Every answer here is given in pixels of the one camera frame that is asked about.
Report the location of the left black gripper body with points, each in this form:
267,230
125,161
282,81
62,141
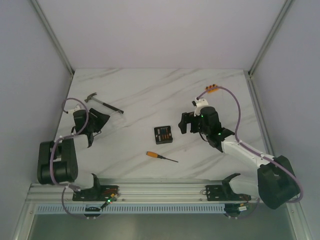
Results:
93,122

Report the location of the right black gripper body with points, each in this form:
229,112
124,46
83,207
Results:
195,125

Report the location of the black fuse box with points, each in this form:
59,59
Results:
163,135

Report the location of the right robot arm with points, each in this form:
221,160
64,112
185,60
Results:
273,180

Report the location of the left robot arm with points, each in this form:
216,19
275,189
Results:
58,163

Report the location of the orange terminal block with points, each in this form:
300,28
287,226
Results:
212,88

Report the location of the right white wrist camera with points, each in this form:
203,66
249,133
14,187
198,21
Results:
199,103

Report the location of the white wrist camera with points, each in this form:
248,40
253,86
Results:
72,110
199,103

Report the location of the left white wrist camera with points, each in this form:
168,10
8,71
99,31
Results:
72,110

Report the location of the hammer with black handle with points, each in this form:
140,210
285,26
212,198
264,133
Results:
92,97

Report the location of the orange handled screwdriver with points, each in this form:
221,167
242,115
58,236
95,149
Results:
155,155

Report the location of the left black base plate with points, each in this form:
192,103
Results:
95,194

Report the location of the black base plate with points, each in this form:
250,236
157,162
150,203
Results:
215,193
95,194

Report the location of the aluminium mounting rail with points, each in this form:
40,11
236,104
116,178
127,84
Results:
137,191

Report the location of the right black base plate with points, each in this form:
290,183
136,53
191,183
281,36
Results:
215,193

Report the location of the slotted cable duct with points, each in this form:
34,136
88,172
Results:
131,208

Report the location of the left aluminium frame post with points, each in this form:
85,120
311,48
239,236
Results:
45,22

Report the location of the aluminium frame post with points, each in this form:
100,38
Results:
280,18
45,22

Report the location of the right aluminium frame post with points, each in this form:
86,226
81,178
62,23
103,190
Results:
280,18

